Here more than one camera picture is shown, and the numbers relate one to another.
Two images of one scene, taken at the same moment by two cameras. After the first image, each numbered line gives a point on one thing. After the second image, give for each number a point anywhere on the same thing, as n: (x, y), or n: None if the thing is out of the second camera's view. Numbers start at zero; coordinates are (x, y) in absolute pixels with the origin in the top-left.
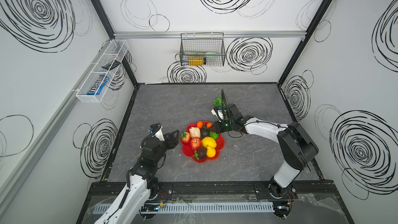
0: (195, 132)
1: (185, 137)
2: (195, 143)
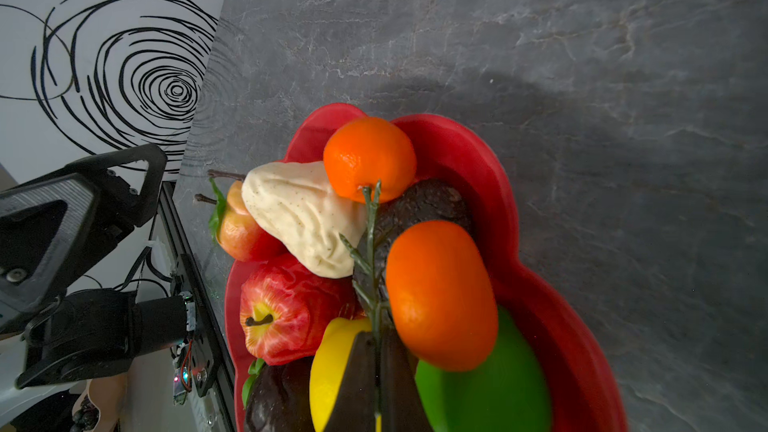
0: (294, 205)
1: (229, 222)
2: (284, 307)
